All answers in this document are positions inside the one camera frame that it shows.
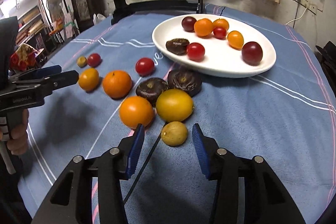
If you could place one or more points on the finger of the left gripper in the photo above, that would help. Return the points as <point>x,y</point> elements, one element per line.
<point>61,80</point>
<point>39,73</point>

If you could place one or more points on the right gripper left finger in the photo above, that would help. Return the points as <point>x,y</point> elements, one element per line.
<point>69,200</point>

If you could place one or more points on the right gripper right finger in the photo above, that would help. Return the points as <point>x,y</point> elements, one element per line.
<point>248,190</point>

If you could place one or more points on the yellow-orange oval fruit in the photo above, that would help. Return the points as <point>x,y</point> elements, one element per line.
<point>89,79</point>

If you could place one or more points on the large orange mandarin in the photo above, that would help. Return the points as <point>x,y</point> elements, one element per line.
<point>117,84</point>

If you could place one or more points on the small orange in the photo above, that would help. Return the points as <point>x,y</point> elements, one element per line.
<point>136,110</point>

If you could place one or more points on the small yellow-green fruit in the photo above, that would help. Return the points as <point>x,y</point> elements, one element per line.
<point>174,134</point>

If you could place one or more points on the red cherry tomato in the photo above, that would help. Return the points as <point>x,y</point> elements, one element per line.
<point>93,60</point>
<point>220,33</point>
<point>195,52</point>
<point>144,66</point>

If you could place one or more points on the dark red plum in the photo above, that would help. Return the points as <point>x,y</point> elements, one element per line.
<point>188,23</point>
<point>252,53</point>

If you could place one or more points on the person's left hand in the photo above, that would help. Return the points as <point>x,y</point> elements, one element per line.
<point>18,145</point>

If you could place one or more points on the small yellow dented fruit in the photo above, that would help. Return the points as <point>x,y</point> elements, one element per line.
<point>81,61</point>

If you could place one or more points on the white plastic bag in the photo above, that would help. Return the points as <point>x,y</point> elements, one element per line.
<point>97,18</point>

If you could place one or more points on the blue striped tablecloth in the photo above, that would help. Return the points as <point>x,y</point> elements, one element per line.
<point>286,115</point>

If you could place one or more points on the dark mangosteen front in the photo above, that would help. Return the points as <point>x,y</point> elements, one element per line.
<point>151,89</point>

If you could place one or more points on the yellow-green round fruit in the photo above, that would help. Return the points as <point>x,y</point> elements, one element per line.
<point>174,105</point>

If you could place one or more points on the dark mangosteen back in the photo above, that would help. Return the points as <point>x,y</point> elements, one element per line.
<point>185,80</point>

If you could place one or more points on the dark mangosteen on plate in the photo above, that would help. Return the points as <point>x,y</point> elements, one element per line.
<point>177,46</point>

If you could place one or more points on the orange mandarin left of pile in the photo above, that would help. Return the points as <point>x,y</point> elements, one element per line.
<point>203,27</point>

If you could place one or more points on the red cherry tomato on plate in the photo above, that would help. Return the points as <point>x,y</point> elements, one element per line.
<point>220,33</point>

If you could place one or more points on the wall power strip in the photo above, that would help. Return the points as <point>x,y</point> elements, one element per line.
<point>308,4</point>

